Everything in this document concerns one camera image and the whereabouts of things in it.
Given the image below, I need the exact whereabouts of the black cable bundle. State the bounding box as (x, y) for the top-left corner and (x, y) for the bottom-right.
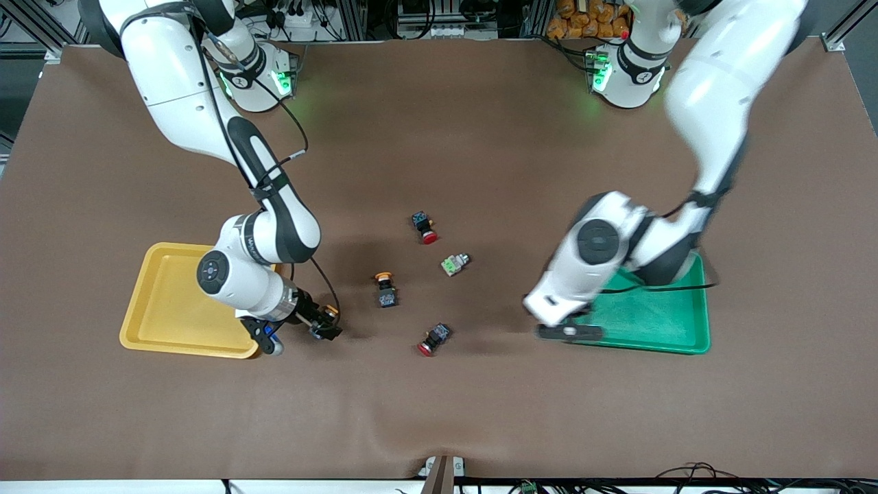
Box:
(655, 462), (759, 494)

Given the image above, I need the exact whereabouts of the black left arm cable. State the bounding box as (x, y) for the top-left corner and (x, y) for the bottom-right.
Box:
(600, 185), (720, 297)

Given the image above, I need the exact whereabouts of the aluminium frame post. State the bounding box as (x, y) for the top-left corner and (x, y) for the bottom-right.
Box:
(336, 0), (368, 42)
(525, 0), (549, 40)

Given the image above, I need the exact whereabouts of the grey equipment rack unit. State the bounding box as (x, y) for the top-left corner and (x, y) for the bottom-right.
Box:
(396, 0), (500, 40)

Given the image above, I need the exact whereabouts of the green plastic tray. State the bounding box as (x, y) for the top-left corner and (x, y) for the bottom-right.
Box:
(564, 250), (711, 355)

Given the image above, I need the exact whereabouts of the orange bagged items pile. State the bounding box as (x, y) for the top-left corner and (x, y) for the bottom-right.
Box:
(547, 0), (630, 40)

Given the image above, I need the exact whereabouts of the aluminium frame profile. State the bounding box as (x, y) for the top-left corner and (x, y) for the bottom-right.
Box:
(820, 14), (878, 54)
(0, 0), (86, 49)

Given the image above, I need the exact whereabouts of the brown table mat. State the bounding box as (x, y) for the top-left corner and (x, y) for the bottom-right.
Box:
(0, 38), (878, 481)

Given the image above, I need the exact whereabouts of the wooden post with bracket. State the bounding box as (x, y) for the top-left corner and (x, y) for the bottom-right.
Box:
(418, 454), (467, 494)

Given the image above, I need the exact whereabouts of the white power strip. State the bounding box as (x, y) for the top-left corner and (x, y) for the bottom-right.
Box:
(281, 7), (327, 30)

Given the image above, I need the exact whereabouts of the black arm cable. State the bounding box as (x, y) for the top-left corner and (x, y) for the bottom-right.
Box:
(600, 185), (720, 297)
(189, 14), (342, 323)

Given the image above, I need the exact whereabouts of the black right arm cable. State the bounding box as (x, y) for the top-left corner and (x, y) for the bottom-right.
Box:
(189, 14), (342, 323)

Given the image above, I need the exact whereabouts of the yellow mushroom push button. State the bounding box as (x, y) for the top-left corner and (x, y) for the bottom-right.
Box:
(374, 272), (399, 309)
(310, 305), (343, 342)

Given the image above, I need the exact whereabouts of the red mushroom push button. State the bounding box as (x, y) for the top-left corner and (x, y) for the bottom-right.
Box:
(416, 323), (452, 357)
(411, 211), (440, 246)

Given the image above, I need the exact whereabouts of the yellow plastic tray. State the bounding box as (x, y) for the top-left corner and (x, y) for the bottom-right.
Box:
(119, 242), (276, 360)

